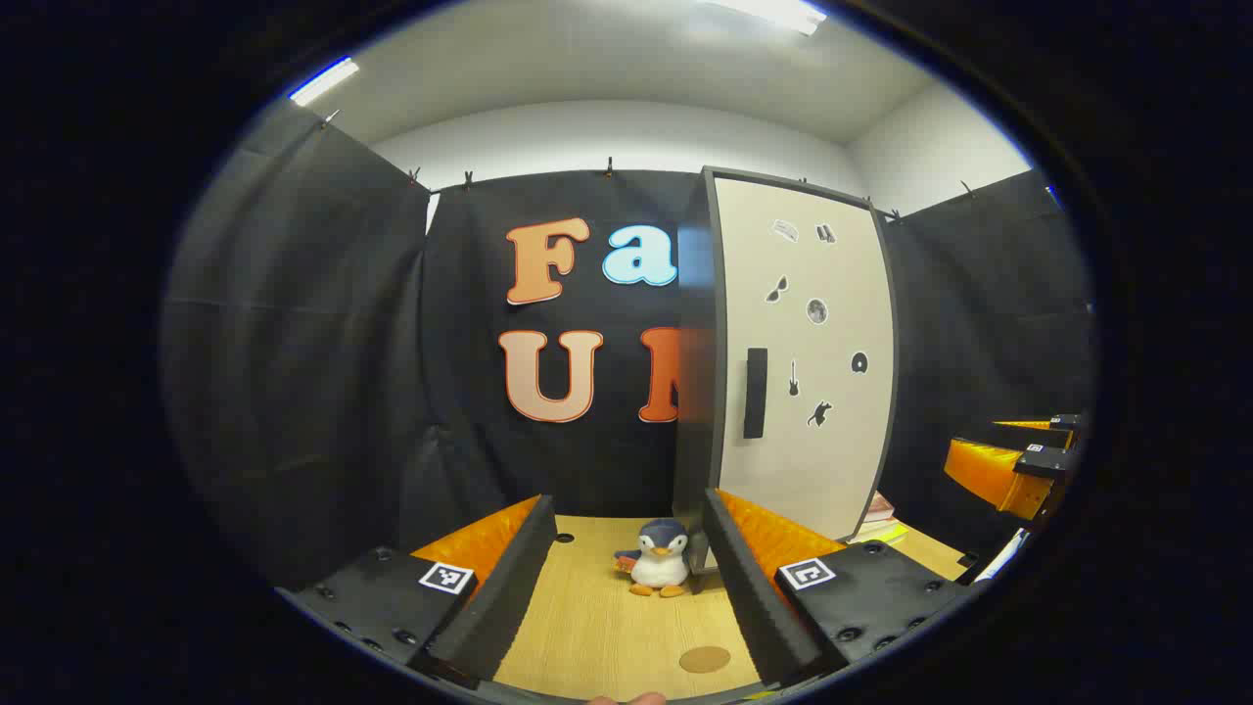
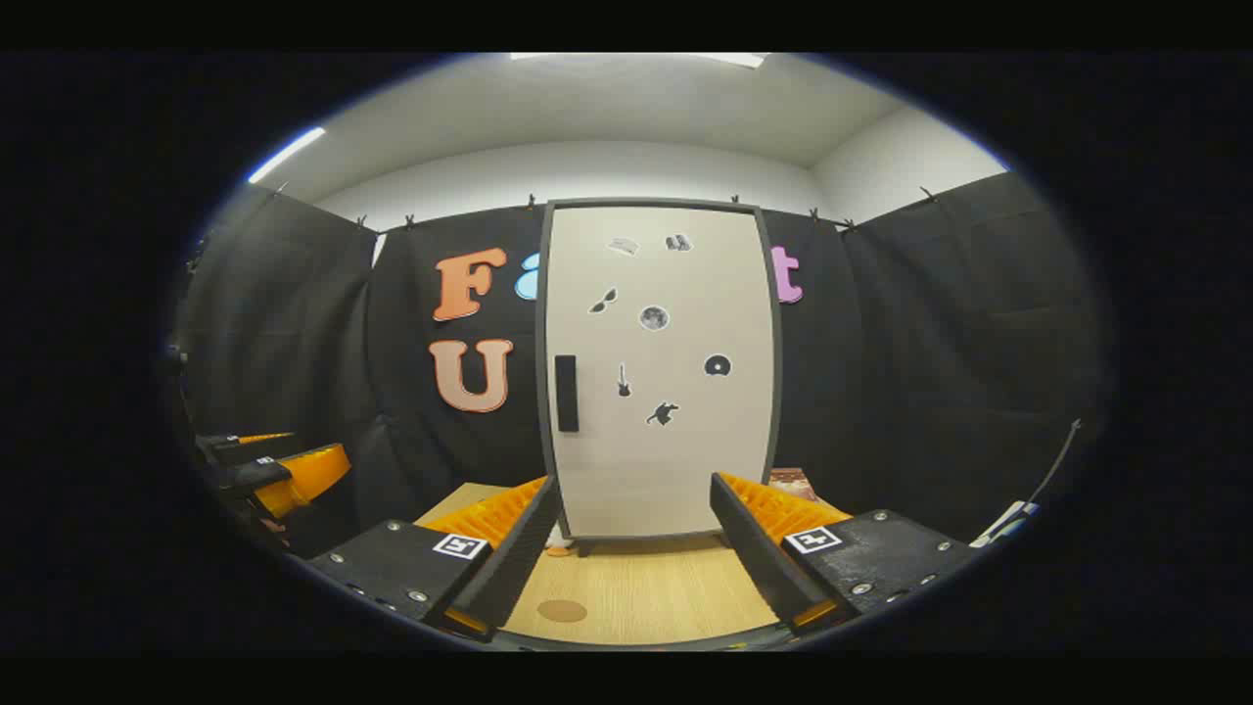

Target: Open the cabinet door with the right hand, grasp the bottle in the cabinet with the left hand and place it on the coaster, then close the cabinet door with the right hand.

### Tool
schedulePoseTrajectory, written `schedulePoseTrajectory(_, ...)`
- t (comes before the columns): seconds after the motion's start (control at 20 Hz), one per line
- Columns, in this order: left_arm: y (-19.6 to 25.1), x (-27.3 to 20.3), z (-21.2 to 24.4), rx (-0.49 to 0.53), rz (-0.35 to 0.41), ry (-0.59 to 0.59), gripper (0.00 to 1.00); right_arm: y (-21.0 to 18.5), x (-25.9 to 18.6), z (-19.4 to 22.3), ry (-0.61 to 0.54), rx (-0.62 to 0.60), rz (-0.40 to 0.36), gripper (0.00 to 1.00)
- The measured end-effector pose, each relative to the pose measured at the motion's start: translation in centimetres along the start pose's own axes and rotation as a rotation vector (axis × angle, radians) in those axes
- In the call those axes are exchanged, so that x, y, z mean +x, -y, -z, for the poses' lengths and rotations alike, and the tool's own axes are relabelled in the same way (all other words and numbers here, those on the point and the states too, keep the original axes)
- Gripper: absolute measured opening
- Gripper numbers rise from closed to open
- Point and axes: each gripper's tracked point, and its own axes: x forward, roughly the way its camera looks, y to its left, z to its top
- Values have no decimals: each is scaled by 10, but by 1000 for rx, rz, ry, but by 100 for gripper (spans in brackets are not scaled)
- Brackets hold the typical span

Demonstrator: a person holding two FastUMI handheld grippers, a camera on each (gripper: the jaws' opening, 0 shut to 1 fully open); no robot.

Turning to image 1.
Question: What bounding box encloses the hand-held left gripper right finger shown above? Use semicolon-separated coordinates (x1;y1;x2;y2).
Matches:
701;488;975;686

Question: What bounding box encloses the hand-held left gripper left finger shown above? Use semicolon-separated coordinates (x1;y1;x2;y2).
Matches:
279;494;559;686

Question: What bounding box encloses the pale cabinet door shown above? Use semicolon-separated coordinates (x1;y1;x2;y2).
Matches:
711;174;895;541

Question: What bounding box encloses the black cabinet door handle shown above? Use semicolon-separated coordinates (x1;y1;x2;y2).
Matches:
743;347;768;440

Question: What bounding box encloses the grey cabinet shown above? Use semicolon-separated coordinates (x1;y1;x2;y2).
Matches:
673;166;900;579

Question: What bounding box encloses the white paper sheet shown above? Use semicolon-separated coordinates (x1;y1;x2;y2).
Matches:
973;528;1031;585

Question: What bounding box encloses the penguin plush toy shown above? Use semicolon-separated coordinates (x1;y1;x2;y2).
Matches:
614;518;692;599

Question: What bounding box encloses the black backdrop cloth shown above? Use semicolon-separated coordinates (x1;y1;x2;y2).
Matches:
162;98;1095;588

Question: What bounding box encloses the ceiling light tube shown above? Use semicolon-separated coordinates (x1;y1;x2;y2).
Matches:
699;0;829;37
288;56;361;108

